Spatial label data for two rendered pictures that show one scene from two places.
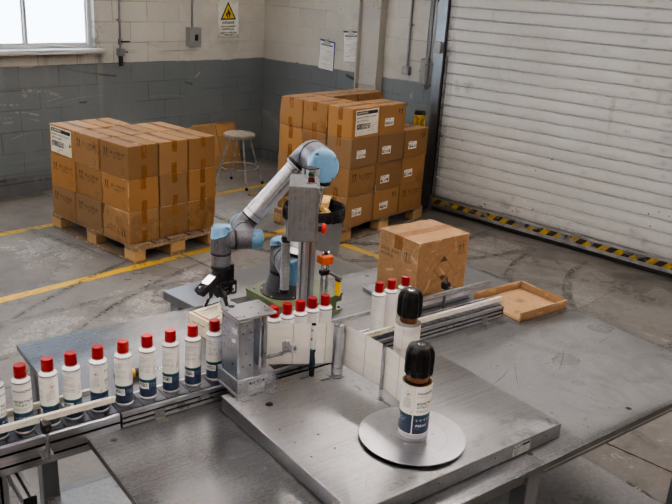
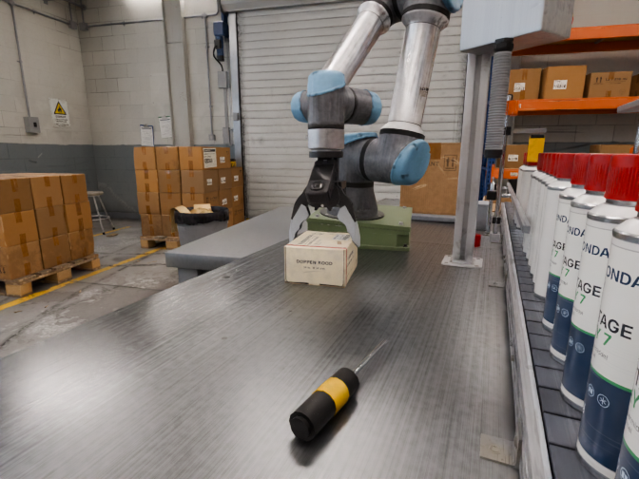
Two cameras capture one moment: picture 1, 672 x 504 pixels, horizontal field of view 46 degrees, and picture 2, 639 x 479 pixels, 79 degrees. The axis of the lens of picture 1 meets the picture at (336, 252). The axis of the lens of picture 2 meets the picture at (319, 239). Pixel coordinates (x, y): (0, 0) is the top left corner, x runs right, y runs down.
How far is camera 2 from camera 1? 240 cm
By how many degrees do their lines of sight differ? 28
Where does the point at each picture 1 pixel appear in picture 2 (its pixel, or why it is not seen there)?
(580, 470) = not seen: hidden behind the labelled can
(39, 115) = not seen: outside the picture
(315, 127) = (168, 166)
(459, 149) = (261, 182)
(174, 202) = (54, 234)
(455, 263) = not seen: hidden behind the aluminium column
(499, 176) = (292, 194)
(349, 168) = (203, 192)
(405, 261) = (446, 169)
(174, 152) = (48, 187)
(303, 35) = (125, 124)
